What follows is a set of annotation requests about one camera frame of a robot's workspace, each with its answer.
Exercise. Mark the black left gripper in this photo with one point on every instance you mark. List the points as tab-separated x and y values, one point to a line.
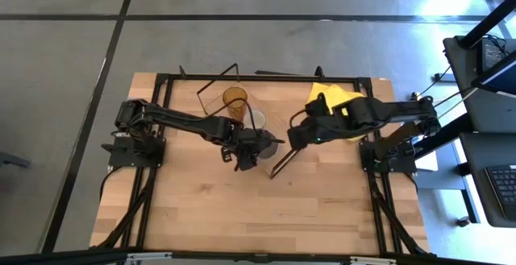
242	144

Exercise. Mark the black keyboard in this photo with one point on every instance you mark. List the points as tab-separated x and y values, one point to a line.
504	188

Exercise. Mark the grey desk with keyboard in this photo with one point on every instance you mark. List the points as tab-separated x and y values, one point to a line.
479	200

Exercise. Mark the black frame clear shelf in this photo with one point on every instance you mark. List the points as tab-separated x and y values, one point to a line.
215	103

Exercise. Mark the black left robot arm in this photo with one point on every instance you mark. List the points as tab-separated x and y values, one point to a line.
181	119

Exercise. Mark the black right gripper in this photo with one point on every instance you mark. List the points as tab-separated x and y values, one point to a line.
312	132

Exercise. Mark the dark laptop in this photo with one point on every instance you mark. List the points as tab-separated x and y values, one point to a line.
500	77

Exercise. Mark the grey furniture foot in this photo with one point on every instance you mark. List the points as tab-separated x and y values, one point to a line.
14	160

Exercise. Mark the black table frame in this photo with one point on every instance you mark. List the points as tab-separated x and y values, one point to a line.
282	78

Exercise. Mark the white power strip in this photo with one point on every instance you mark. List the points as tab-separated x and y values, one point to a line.
415	95

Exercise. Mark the black caster wheel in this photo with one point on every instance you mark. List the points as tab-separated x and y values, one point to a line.
463	221

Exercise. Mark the black slanted pole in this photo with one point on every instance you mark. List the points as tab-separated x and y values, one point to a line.
488	21

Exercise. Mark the black power adapter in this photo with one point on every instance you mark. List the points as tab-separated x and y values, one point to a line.
492	55

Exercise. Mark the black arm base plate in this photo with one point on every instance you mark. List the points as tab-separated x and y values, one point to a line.
397	166
121	156

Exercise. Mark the black bar with silver brackets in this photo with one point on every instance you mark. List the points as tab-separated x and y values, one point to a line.
80	257

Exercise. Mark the yellow cloth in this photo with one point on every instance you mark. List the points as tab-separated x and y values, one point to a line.
334	93

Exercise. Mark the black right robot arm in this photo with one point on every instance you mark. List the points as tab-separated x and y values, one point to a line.
387	110

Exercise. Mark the amber transparent plastic cup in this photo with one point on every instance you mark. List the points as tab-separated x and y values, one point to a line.
235	98

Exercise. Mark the white mug red lattice print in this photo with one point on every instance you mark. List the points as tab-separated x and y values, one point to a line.
260	120

